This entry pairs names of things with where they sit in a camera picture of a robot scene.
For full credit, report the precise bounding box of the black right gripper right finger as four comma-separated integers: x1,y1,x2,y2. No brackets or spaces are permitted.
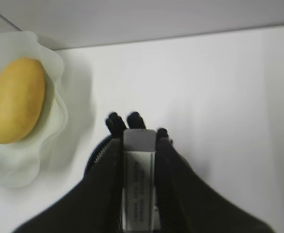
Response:
155,138,274,233

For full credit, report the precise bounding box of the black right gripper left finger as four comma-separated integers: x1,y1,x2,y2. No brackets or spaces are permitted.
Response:
15,139,123,233

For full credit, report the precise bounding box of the grey white eraser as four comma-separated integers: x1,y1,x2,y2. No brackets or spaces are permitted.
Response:
122,129,156,233

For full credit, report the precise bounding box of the yellow mango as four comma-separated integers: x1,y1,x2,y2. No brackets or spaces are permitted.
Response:
0,58,46,144

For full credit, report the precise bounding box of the black mesh pen holder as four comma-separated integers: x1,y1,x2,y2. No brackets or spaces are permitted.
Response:
82,136,123,180

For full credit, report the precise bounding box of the pale green wavy glass plate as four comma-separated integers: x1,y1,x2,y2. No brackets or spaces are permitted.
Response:
0,32,68,188

